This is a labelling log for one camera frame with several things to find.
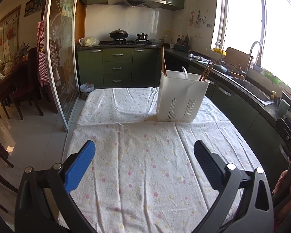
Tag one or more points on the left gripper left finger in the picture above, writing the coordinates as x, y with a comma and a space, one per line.
32, 212

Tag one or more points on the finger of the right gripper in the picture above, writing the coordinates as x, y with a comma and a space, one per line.
283, 126
286, 151

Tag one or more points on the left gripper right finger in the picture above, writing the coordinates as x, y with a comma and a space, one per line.
244, 203

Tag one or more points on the wooden chopstick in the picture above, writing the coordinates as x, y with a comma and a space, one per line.
161, 59
165, 64
212, 65
205, 70

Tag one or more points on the person's right hand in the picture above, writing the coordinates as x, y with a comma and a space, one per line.
279, 182

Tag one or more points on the green mug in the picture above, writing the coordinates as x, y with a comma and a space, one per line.
283, 106

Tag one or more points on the green container on sill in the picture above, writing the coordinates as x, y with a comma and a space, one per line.
271, 77

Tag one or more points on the steel sink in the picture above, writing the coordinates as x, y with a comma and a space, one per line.
250, 89

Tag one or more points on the purple bowl on sill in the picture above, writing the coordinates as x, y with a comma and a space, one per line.
257, 68

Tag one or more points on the tall steel faucet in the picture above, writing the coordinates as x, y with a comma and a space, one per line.
253, 55

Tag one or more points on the black pan in sink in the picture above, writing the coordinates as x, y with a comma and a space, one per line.
225, 71

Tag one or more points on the wooden cutting board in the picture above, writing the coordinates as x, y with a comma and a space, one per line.
237, 58

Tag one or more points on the small steel faucet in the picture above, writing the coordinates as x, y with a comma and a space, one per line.
219, 48

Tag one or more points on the white floral tablecloth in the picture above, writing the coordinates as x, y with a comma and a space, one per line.
144, 176

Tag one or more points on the yellow sponge holder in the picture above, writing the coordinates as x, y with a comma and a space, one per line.
220, 51

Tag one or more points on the wooden dining chair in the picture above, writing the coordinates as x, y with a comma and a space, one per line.
27, 84

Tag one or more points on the white plastic utensil caddy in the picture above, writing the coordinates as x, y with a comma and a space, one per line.
179, 99

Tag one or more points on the crumpled dish rag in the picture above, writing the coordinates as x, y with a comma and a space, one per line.
198, 58

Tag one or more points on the white plastic spoon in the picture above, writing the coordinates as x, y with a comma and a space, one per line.
183, 74

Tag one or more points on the wooden dining table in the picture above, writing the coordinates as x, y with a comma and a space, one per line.
9, 81

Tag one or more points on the trash bin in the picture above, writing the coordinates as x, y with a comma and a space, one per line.
85, 90

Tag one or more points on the condiment bottles rack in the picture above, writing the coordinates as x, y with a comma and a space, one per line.
182, 43

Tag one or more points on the glass sliding door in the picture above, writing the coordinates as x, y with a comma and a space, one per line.
59, 43

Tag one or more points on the green lower cabinets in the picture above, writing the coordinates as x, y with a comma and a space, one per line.
119, 67

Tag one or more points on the white plastic bag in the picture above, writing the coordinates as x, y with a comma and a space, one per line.
89, 41

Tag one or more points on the steel pot with lid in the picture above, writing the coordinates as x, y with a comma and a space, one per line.
142, 37

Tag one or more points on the gas stove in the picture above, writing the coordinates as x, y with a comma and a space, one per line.
127, 42

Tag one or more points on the black wok with lid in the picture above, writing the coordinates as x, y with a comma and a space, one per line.
119, 34

